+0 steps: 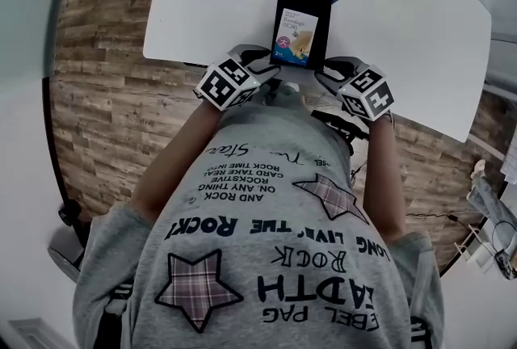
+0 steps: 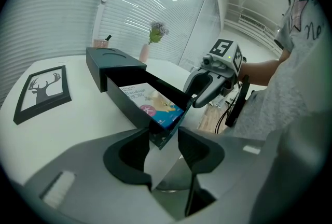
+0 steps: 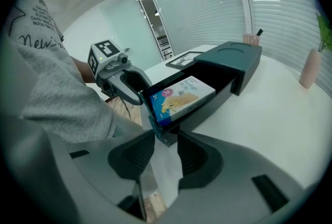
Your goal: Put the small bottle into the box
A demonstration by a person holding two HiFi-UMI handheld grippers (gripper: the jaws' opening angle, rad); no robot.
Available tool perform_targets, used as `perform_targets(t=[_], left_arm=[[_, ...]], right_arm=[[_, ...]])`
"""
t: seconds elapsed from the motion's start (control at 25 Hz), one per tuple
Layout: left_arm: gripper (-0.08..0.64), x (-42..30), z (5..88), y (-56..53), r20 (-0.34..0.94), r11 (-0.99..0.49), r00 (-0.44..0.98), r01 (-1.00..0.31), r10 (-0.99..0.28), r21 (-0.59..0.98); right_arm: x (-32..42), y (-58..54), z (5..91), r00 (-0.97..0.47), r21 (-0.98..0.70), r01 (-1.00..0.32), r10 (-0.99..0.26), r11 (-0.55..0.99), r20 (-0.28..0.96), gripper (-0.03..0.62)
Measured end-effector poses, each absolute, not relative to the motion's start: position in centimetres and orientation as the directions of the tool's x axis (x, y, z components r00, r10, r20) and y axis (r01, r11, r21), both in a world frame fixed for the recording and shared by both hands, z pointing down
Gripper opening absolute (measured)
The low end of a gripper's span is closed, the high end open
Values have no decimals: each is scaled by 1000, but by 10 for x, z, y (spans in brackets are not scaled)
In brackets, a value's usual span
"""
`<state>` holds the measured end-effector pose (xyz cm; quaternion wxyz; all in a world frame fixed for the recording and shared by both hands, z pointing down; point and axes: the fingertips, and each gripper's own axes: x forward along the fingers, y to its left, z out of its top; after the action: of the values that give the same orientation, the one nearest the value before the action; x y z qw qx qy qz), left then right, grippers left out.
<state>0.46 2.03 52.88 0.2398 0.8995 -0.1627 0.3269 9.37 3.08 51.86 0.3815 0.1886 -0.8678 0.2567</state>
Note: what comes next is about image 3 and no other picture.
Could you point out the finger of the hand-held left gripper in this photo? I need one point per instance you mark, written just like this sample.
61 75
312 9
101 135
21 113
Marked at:
141 79
124 93

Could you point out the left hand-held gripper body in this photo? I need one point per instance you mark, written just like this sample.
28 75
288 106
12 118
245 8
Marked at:
97 62

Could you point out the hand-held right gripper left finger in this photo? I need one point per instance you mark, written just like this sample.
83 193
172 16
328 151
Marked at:
98 173

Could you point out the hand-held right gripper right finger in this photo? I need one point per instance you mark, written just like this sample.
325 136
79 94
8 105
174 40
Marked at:
246 168

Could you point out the blue and white cardboard box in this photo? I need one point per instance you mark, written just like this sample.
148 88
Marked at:
181 101

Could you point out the dark teal tissue box holder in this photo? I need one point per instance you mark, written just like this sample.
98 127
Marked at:
228 55

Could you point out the person's left forearm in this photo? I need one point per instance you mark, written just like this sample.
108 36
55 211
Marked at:
83 71

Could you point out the black framed deer picture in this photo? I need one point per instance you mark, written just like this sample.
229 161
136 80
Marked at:
181 61

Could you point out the person's grey printed t-shirt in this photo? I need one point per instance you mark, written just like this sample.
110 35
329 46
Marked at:
57 88

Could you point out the black pendant lamp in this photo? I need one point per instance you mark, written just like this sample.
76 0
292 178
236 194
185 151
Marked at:
158 13

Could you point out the pink pen basket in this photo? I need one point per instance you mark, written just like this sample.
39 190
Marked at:
250 39

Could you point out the pale pink vase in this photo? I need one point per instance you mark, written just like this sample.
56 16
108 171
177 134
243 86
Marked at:
310 70

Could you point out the small grey gripper camera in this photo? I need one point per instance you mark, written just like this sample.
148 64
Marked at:
122 58

